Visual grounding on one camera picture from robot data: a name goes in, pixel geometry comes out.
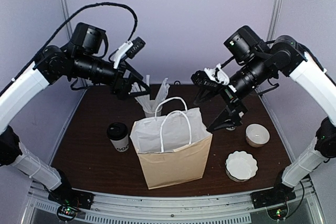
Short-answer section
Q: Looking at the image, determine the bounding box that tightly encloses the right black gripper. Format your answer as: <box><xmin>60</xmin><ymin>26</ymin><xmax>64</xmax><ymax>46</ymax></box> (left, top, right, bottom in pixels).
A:
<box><xmin>194</xmin><ymin>52</ymin><xmax>273</xmax><ymax>133</ymax></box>

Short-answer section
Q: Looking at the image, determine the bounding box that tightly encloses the black plastic cup lid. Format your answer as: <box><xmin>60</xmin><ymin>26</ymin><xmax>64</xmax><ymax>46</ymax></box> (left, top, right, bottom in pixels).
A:
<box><xmin>107</xmin><ymin>122</ymin><xmax>129</xmax><ymax>141</ymax></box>

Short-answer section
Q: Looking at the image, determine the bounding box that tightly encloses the white paper coffee cup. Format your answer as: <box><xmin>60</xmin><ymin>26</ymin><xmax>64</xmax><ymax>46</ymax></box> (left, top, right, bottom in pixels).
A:
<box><xmin>107</xmin><ymin>122</ymin><xmax>129</xmax><ymax>152</ymax></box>

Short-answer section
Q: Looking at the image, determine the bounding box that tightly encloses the brown paper bag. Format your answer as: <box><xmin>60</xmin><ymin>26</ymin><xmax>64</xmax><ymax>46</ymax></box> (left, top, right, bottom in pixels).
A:
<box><xmin>130</xmin><ymin>105</ymin><xmax>213</xmax><ymax>189</ymax></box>

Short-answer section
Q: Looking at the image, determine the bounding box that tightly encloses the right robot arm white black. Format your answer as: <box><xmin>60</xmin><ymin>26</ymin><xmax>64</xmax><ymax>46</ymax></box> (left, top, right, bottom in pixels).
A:
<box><xmin>191</xmin><ymin>25</ymin><xmax>335</xmax><ymax>204</ymax></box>

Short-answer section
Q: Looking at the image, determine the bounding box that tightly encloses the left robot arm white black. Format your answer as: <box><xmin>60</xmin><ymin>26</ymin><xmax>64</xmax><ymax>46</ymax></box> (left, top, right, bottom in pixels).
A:
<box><xmin>1</xmin><ymin>23</ymin><xmax>151</xmax><ymax>205</ymax></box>

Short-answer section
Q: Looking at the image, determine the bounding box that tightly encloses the white cup holding straws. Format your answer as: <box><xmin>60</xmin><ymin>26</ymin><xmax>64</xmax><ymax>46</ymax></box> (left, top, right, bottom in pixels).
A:
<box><xmin>143</xmin><ymin>100</ymin><xmax>162</xmax><ymax>118</ymax></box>

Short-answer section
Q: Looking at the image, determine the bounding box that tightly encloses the white round bowl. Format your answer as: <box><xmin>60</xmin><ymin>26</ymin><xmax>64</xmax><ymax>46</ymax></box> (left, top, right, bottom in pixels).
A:
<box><xmin>245</xmin><ymin>124</ymin><xmax>270</xmax><ymax>148</ymax></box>

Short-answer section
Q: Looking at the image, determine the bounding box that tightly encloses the white scalloped dish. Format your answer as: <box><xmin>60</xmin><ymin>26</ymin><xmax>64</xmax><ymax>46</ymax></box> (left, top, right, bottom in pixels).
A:
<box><xmin>225</xmin><ymin>151</ymin><xmax>258</xmax><ymax>182</ymax></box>

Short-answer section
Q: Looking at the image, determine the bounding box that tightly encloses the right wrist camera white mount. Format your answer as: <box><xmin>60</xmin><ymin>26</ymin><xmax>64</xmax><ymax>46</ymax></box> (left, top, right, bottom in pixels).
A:
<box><xmin>191</xmin><ymin>63</ymin><xmax>230</xmax><ymax>91</ymax></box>

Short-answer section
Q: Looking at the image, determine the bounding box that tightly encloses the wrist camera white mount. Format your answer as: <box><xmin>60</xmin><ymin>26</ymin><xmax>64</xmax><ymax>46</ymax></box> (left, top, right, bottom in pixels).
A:
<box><xmin>109</xmin><ymin>37</ymin><xmax>146</xmax><ymax>69</ymax></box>
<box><xmin>191</xmin><ymin>63</ymin><xmax>230</xmax><ymax>91</ymax></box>

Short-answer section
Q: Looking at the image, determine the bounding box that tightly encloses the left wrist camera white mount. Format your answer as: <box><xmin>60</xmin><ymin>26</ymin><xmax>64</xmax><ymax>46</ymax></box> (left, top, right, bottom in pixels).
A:
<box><xmin>109</xmin><ymin>37</ymin><xmax>146</xmax><ymax>69</ymax></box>

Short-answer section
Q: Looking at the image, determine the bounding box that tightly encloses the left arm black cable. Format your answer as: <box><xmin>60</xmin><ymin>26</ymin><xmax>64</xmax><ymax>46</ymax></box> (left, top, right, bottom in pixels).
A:
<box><xmin>5</xmin><ymin>2</ymin><xmax>139</xmax><ymax>88</ymax></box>

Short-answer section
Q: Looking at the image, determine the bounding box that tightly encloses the aluminium front rail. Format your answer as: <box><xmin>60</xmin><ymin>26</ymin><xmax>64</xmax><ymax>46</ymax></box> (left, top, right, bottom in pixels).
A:
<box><xmin>26</xmin><ymin>174</ymin><xmax>320</xmax><ymax>224</ymax></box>

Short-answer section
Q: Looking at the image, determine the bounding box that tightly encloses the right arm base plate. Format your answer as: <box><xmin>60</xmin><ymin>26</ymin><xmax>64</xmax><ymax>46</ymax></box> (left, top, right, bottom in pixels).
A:
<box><xmin>251</xmin><ymin>187</ymin><xmax>296</xmax><ymax>209</ymax></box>

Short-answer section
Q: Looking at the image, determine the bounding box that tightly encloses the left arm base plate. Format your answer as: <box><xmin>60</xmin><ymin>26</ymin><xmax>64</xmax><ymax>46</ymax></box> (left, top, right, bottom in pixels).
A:
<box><xmin>48</xmin><ymin>189</ymin><xmax>94</xmax><ymax>210</ymax></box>

